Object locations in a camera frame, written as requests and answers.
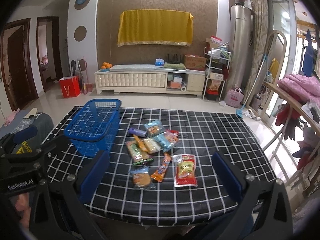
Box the red ketchup-style snack packet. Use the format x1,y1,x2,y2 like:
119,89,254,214
173,154,197,187

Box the round cake clear packet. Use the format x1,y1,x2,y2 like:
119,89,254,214
131,166,155,190

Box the blue plastic basket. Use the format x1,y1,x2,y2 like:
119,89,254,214
63,99,121,158

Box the green cracker packet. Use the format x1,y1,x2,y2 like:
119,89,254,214
126,141,153,165

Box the orange snack stick packet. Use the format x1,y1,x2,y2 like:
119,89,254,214
151,152,172,183

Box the clear cracker packet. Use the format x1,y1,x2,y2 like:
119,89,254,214
143,138,162,154

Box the purple doublemint gum tube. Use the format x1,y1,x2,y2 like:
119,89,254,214
128,127,147,138

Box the red foil snack pouch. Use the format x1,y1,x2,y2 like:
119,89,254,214
170,130,179,137

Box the large blue cartoon bread packet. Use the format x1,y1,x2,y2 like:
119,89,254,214
153,130,179,152

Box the orange chip packet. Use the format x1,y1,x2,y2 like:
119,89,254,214
133,134,148,152

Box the person left hand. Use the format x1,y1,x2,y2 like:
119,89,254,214
11,193,31,222

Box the grey cushioned stool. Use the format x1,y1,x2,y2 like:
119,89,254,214
1,109,54,156

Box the brown wooden door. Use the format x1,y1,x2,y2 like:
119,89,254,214
1,18,39,110

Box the red paper bag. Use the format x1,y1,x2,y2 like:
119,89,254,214
59,76,80,98

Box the wooden drying rack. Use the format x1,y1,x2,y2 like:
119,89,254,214
263,82,319,198

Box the black white grid tablecloth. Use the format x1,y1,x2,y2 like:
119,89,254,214
41,105,278,227

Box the pink gift bag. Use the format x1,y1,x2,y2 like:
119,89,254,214
224,88,244,108

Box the oranges on blue plate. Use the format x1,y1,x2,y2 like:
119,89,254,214
100,62,113,72

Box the cream tv cabinet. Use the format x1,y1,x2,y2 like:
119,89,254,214
94,64,205,96

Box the pink quilt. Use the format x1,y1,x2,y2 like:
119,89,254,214
277,74,320,106

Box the white metal shelf rack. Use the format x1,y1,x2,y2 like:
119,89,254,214
202,42,232,101

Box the brown cardboard box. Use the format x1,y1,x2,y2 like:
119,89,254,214
183,55,207,71

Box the green folded cloth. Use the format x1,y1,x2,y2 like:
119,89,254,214
164,62,186,70

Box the blue tissue box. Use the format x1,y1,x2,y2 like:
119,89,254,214
155,59,165,67

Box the silver standing air conditioner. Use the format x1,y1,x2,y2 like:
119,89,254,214
226,4,252,90

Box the yellow cloth covered tv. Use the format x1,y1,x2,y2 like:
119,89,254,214
117,9,194,47

